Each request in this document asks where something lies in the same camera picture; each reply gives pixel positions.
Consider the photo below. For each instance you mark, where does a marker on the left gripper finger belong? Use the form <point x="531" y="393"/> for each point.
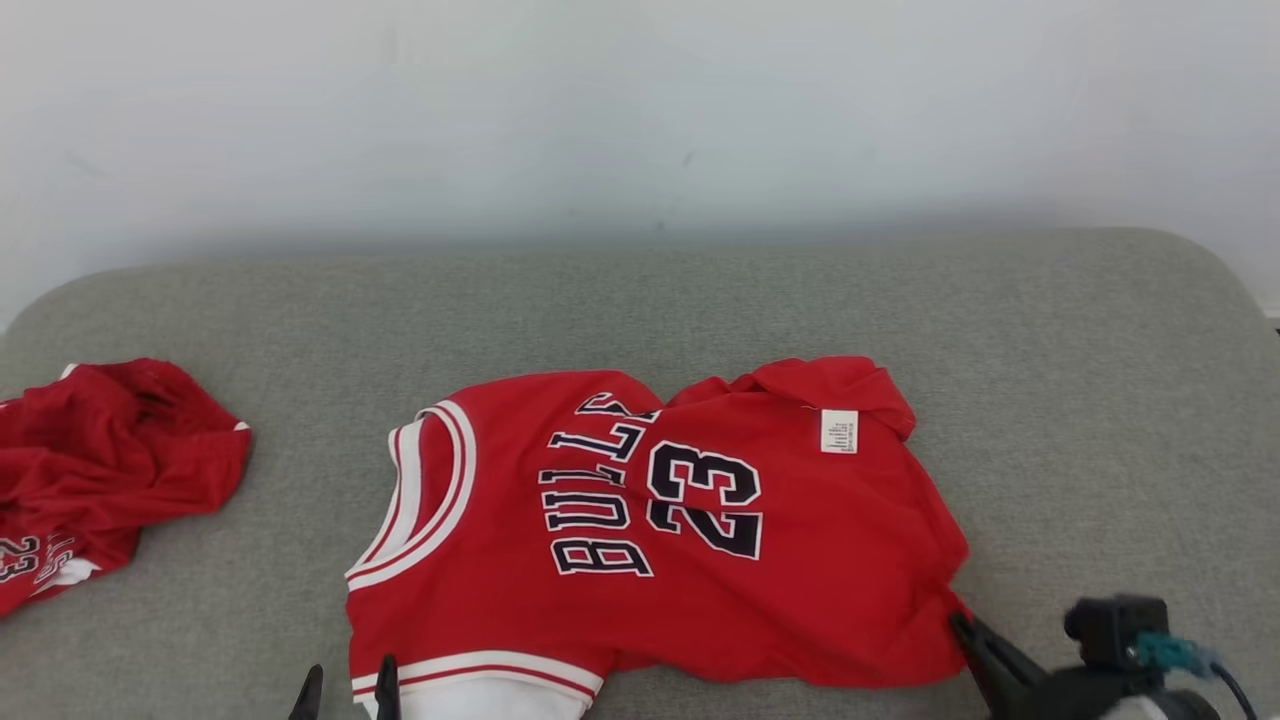
<point x="310" y="700"/>
<point x="387" y="695"/>

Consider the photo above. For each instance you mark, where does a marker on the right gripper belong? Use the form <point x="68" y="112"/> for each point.
<point x="1080" y="695"/>

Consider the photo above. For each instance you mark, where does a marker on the red Bulls jersey white sleeves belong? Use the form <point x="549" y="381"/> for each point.
<point x="820" y="560"/>

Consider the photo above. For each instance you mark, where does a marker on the red basketball shorts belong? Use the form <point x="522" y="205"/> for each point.
<point x="110" y="470"/>

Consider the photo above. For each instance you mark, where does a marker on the grey fabric sofa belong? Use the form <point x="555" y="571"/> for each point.
<point x="640" y="310"/>

